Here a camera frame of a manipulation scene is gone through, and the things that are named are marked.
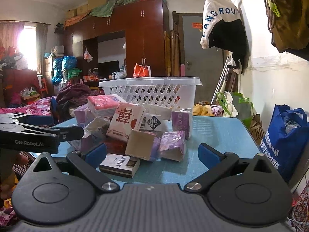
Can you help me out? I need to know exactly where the black white Kent box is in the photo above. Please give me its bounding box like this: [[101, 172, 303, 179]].
[[99, 154, 140, 179]]

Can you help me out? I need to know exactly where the purple D3 medicine box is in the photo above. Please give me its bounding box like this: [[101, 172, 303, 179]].
[[171, 108, 193, 140]]

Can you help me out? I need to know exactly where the pink floral bed cover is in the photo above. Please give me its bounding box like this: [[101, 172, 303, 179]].
[[0, 96, 56, 116]]

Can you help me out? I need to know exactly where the blue shopping bag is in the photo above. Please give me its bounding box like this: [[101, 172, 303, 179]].
[[259, 105, 308, 183]]

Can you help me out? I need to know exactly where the pink tissue pack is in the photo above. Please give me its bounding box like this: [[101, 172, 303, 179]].
[[87, 94, 126, 117]]

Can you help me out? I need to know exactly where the green white tote bag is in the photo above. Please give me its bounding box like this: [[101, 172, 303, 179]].
[[217, 91, 255, 129]]

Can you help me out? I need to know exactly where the purple wrapped tissue pack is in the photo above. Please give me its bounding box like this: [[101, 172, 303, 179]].
[[158, 130, 186, 162]]

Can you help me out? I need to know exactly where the yellow blanket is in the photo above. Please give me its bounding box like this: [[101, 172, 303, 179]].
[[192, 104, 214, 116]]

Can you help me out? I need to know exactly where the beige cardboard box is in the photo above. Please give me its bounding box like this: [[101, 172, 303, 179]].
[[125, 130, 157, 161]]

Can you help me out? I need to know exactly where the white red Chinese character box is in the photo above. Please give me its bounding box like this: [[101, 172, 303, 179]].
[[106, 102, 146, 142]]

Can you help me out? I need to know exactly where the black white diamond logo box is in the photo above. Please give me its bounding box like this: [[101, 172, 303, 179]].
[[140, 113, 167, 132]]

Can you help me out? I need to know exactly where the white plastic laundry basket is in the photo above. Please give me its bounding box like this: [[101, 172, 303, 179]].
[[99, 77, 202, 109]]

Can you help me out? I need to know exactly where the dark red wooden wardrobe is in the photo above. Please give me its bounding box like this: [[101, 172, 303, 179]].
[[63, 0, 169, 78]]

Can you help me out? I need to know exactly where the grey door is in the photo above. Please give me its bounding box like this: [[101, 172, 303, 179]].
[[182, 14, 224, 103]]

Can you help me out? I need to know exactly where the orange white plastic bag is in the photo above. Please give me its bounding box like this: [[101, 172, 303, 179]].
[[132, 64, 151, 78]]

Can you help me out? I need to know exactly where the brown hanging bag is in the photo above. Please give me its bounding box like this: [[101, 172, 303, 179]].
[[265, 0, 308, 60]]

